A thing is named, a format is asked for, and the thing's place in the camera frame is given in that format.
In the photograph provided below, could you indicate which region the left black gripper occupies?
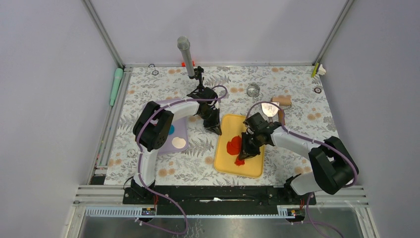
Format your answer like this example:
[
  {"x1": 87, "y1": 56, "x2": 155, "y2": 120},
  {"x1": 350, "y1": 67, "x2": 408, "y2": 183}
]
[{"x1": 198, "y1": 108, "x2": 221, "y2": 135}]

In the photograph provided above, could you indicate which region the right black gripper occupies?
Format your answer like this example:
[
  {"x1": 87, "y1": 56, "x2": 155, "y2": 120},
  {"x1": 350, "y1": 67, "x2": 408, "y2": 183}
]
[{"x1": 238, "y1": 132, "x2": 263, "y2": 161}]

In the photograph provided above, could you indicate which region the red dough ball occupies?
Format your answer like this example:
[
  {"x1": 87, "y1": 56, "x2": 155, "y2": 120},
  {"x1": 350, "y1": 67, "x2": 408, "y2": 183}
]
[{"x1": 226, "y1": 136, "x2": 242, "y2": 156}]

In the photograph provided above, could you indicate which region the yellow tray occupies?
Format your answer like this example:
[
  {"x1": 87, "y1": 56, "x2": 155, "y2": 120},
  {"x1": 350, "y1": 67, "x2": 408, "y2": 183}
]
[{"x1": 213, "y1": 114, "x2": 265, "y2": 179}]

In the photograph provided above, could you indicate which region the metal dough scraper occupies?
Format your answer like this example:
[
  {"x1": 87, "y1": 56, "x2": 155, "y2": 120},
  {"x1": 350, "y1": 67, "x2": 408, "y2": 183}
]
[{"x1": 261, "y1": 102, "x2": 286, "y2": 125}]

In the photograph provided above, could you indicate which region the round metal cutter ring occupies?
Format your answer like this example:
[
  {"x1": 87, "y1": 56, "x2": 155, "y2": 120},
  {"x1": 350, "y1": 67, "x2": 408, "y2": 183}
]
[{"x1": 246, "y1": 83, "x2": 261, "y2": 98}]

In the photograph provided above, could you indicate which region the wooden dough roller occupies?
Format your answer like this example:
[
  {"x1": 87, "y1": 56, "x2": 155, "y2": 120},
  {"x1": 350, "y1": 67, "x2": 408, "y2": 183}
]
[{"x1": 271, "y1": 96, "x2": 292, "y2": 107}]

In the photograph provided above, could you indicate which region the red dough scrap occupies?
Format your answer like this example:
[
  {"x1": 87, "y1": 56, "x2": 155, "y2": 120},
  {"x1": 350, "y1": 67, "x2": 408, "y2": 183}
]
[{"x1": 234, "y1": 158, "x2": 245, "y2": 166}]

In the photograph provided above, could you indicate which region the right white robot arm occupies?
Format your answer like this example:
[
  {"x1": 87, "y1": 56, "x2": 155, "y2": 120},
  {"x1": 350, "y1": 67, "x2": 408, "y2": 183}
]
[{"x1": 239, "y1": 113, "x2": 359, "y2": 204}]

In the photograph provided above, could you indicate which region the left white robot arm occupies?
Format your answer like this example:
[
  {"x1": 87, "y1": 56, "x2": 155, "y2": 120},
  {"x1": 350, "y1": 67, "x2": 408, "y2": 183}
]
[{"x1": 133, "y1": 85, "x2": 227, "y2": 204}]

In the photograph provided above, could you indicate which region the flat white dough disc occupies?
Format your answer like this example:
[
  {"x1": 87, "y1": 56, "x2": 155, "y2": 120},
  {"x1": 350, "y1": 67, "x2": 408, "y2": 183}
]
[{"x1": 171, "y1": 137, "x2": 187, "y2": 149}]

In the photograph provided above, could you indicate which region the flat blue dough disc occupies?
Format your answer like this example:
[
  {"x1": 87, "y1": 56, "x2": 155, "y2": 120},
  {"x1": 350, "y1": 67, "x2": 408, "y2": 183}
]
[{"x1": 168, "y1": 125, "x2": 175, "y2": 135}]

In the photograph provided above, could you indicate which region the purple tray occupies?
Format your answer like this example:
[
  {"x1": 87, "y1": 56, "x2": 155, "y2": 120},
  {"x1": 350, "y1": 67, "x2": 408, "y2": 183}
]
[{"x1": 158, "y1": 117, "x2": 188, "y2": 155}]

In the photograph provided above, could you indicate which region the black mini tripod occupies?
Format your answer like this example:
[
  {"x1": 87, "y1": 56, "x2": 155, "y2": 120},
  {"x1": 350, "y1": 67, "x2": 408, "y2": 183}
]
[{"x1": 187, "y1": 66, "x2": 209, "y2": 99}]

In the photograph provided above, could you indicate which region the grey microphone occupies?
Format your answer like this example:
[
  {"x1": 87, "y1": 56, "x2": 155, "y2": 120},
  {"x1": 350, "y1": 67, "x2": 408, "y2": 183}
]
[{"x1": 177, "y1": 36, "x2": 195, "y2": 79}]

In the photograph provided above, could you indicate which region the white corner clip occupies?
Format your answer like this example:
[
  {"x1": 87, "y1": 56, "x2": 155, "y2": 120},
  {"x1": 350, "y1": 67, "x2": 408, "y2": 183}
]
[{"x1": 311, "y1": 62, "x2": 326, "y2": 77}]

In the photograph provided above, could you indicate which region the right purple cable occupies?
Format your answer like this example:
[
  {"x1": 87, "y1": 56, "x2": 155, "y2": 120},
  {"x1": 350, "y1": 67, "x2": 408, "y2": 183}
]
[{"x1": 245, "y1": 101, "x2": 359, "y2": 238}]

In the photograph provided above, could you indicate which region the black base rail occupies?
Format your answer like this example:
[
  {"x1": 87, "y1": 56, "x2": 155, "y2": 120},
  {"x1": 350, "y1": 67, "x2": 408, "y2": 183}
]
[{"x1": 122, "y1": 184, "x2": 308, "y2": 216}]

